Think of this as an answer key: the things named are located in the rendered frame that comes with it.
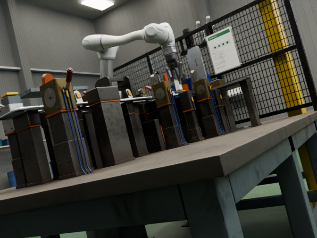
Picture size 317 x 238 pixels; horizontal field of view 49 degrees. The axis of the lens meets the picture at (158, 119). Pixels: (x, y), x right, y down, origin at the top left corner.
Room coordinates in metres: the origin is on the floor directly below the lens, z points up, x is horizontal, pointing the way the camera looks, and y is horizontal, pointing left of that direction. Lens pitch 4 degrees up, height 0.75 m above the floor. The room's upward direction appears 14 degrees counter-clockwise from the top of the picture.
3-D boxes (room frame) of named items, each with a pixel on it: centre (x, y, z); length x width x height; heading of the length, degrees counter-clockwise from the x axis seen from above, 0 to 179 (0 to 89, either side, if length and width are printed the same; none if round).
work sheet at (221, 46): (2.60, -0.60, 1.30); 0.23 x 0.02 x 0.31; 51
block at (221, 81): (2.36, -0.45, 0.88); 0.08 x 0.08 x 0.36; 51
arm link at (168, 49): (2.23, -0.18, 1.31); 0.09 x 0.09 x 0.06
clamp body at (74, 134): (1.29, 0.34, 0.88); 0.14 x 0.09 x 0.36; 51
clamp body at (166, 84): (1.80, -0.07, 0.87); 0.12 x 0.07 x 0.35; 51
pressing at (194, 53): (2.43, -0.35, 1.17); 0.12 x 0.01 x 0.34; 51
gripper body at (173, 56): (2.24, -0.18, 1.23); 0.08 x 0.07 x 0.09; 51
